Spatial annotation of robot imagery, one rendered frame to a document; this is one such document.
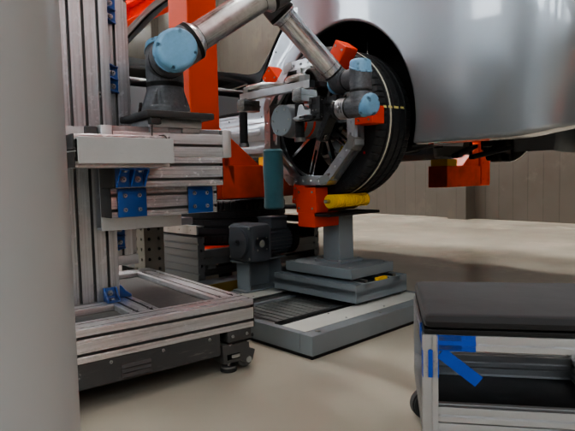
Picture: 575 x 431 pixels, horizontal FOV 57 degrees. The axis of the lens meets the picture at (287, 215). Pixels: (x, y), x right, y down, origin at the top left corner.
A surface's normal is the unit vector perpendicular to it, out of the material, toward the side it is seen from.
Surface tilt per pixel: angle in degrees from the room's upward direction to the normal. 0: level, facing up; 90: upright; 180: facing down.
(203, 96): 90
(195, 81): 90
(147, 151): 90
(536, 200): 90
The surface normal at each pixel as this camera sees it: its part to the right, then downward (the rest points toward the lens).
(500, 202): -0.80, 0.06
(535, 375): -0.18, 0.07
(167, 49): 0.30, 0.12
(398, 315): 0.69, 0.04
